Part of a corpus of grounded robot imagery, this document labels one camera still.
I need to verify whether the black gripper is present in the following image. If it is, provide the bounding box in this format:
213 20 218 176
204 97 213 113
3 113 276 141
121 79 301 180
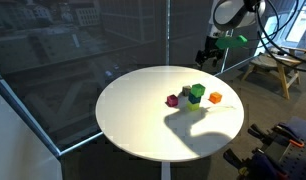
196 36 224 70

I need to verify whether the green block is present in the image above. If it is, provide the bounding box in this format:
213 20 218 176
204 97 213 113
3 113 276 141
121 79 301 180
190 84 205 98

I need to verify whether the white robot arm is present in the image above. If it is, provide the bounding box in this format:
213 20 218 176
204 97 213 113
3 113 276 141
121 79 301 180
195 0 266 69

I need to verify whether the grey block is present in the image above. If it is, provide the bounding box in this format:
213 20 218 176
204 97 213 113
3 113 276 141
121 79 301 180
182 86 191 96

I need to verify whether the orange block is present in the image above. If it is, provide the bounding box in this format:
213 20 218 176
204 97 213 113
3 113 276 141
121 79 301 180
209 92 222 104

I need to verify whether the blue block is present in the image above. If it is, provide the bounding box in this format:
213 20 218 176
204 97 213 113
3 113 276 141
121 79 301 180
188 93 201 104

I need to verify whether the lime yellow-green block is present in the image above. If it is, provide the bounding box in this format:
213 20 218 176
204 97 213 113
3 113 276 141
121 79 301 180
186 101 200 111

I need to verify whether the magenta block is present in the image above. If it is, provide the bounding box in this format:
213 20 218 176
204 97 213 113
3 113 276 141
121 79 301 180
167 95 178 107

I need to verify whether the round white table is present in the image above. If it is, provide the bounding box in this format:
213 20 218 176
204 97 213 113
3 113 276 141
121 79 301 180
95 66 244 162

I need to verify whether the wooden chair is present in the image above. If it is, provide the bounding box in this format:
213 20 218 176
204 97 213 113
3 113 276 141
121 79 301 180
242 47 306 99

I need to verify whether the black perforated cart with clamps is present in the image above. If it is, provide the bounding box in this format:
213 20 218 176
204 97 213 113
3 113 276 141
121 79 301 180
223 117 306 180

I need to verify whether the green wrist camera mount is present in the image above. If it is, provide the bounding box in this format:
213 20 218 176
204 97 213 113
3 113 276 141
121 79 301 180
215 35 248 49

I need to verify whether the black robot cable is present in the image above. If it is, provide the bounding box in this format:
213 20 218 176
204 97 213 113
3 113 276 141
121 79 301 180
254 0 306 74

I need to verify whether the metal window frame post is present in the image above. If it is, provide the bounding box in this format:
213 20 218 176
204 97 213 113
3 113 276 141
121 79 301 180
165 0 171 66

